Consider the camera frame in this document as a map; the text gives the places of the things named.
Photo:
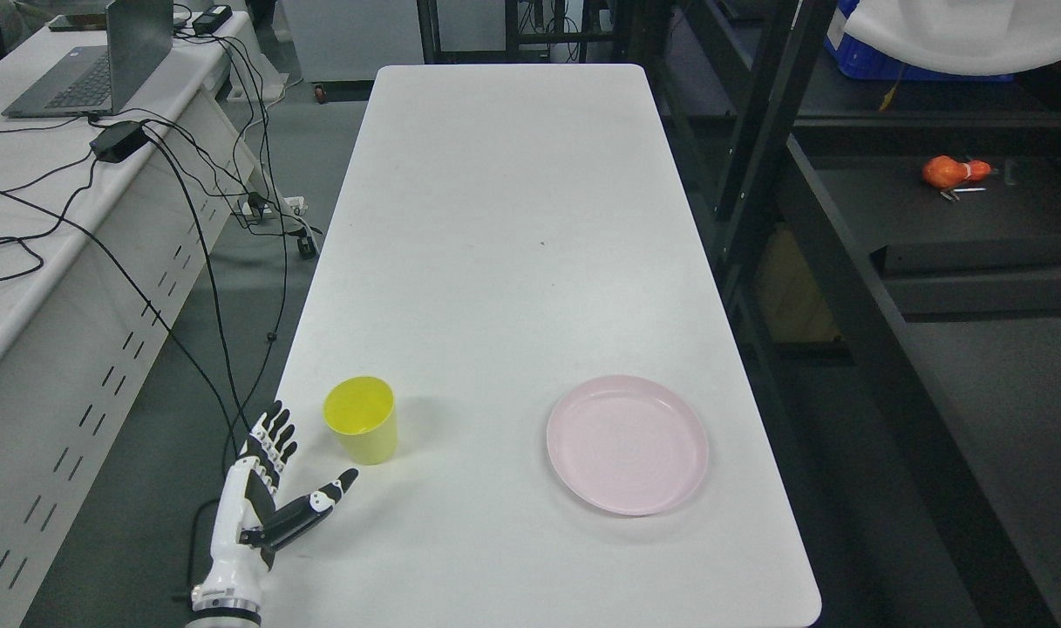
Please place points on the orange toy on shelf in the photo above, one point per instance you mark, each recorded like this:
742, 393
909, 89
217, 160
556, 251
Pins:
944, 173

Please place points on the yellow plastic cup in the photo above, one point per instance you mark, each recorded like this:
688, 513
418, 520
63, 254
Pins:
361, 413

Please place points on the blue plastic crate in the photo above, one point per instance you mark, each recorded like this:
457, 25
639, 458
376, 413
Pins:
857, 60

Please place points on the dark grey metal shelf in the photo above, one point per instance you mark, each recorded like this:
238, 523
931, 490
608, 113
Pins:
949, 302

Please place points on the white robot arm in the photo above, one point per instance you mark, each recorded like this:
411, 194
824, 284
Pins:
225, 617

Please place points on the pink plastic plate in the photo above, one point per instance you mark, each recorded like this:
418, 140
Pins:
627, 445

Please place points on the grey laptop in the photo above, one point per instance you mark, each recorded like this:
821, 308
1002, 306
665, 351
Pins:
101, 79

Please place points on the black power adapter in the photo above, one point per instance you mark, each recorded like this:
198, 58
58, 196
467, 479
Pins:
118, 141

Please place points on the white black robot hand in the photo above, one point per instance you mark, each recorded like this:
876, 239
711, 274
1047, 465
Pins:
249, 528

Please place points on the white side desk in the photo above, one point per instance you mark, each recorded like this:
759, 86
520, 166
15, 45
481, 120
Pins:
96, 262

